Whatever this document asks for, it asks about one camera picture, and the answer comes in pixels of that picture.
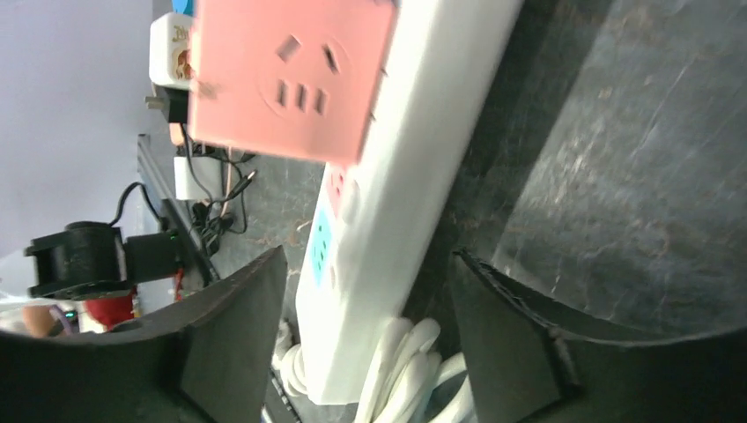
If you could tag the white usb charger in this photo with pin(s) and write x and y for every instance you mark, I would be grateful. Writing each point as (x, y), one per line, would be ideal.
(198, 179)

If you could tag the white long power strip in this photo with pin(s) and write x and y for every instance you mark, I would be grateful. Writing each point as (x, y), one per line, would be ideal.
(374, 220)

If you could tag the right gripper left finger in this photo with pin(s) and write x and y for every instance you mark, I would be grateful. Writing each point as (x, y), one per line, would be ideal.
(203, 359)

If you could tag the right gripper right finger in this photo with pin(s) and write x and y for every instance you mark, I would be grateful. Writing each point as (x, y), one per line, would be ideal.
(533, 359)

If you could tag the white printed plug adapter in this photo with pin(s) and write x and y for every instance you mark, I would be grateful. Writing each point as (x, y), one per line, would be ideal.
(169, 57)

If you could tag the black power adapter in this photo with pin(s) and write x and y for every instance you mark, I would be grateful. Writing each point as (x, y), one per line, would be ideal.
(177, 108)

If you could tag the blue cube socket adapter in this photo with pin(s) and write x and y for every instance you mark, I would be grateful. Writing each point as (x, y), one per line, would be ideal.
(185, 7)

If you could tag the pink cube socket adapter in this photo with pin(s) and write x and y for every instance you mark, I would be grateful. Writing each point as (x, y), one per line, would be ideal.
(295, 79)

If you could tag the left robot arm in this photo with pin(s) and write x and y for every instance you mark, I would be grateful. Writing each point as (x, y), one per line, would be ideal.
(91, 260)

